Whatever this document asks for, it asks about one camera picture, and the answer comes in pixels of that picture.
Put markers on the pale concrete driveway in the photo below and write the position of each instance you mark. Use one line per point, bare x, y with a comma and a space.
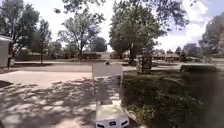
43, 78

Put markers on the white upright panel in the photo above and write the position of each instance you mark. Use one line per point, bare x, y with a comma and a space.
106, 70

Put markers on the white building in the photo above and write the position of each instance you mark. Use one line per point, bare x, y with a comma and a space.
4, 51

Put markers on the grey asphalt road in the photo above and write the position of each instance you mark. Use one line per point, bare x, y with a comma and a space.
60, 67

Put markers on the small white robot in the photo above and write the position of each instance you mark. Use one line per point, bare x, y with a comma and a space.
111, 116

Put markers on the low house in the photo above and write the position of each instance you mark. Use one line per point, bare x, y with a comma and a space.
171, 57
91, 54

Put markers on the tall dark tree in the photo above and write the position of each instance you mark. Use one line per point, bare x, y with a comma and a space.
16, 23

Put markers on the shaded grass lawn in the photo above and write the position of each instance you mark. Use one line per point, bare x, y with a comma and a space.
160, 96

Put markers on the brick pillar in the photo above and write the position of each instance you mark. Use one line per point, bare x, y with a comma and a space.
144, 63

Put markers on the large leafy tree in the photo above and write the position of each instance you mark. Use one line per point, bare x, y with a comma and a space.
133, 30

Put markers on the spreading tree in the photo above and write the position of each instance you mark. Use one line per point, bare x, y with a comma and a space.
80, 30

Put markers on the low hedge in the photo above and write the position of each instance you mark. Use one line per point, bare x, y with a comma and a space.
198, 68

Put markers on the small round tree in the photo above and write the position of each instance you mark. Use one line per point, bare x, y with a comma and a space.
98, 43

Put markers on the slim tree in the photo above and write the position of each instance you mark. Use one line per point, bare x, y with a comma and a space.
41, 36

